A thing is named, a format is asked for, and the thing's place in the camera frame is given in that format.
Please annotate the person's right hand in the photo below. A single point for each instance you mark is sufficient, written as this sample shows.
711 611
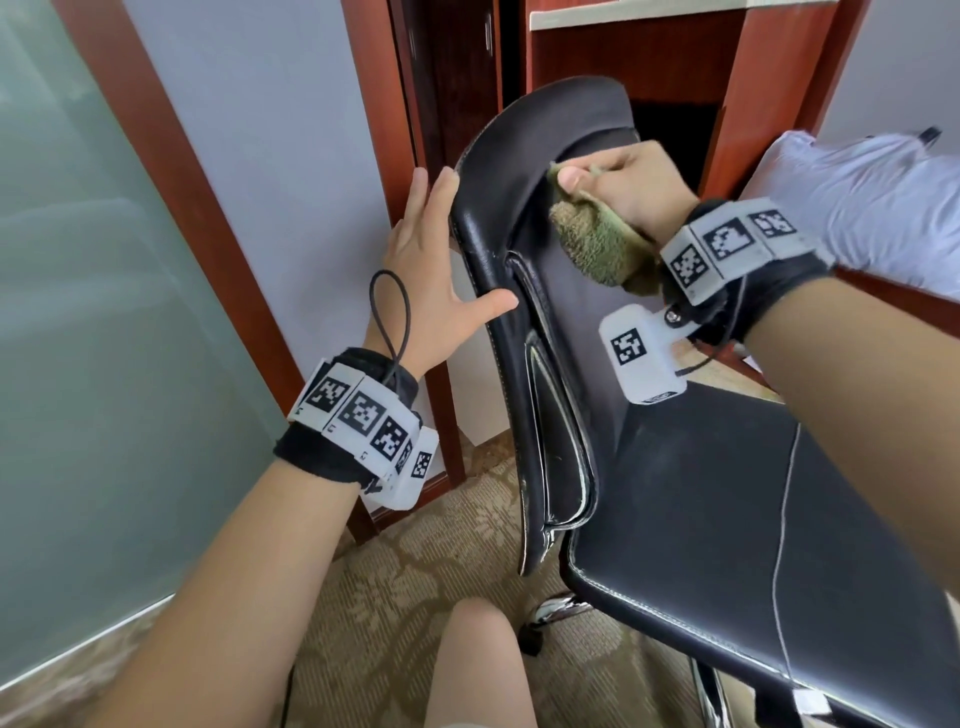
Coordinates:
645 188

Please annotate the person's right leg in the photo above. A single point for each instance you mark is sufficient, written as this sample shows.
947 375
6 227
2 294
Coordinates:
477 668

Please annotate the black leather chair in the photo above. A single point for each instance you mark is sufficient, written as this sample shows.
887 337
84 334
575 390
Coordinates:
705 510

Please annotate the person's right forearm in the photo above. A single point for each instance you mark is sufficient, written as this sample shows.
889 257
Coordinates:
870 405

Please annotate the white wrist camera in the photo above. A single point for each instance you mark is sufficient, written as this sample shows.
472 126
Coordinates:
642 357
408 473

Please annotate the frosted glass panel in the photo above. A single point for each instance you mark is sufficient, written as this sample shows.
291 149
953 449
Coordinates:
105 375

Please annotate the wooden luggage rack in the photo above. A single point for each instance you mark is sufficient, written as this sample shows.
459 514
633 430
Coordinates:
900 300

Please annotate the white marker wristband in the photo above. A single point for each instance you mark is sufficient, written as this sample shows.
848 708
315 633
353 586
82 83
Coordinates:
735 255
353 413

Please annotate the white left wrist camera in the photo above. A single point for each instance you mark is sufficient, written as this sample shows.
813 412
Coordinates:
408 473

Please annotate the green cleaning cloth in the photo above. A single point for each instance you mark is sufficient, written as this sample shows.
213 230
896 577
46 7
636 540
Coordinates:
593 248

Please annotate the black and white bag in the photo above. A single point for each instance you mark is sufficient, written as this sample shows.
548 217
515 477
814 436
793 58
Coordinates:
930 137

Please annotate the person's left hand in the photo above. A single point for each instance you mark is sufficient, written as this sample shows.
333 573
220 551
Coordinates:
428 300

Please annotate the person's left forearm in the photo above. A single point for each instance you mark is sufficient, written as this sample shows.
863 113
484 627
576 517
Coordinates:
225 600

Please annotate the white pillow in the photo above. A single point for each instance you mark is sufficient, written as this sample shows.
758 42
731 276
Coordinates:
885 203

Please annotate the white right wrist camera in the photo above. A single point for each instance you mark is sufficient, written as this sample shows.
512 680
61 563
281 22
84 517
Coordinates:
642 357

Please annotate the white marker left wristband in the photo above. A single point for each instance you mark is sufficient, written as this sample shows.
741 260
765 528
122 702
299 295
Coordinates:
353 413

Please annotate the white marker right wristband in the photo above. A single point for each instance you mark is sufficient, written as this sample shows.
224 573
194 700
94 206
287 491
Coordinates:
735 255

